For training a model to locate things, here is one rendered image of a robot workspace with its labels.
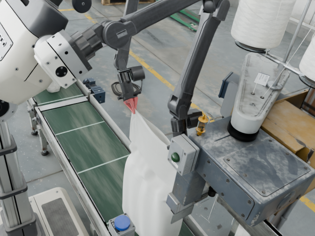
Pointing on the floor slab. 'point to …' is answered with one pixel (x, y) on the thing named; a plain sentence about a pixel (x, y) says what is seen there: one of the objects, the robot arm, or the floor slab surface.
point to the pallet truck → (187, 18)
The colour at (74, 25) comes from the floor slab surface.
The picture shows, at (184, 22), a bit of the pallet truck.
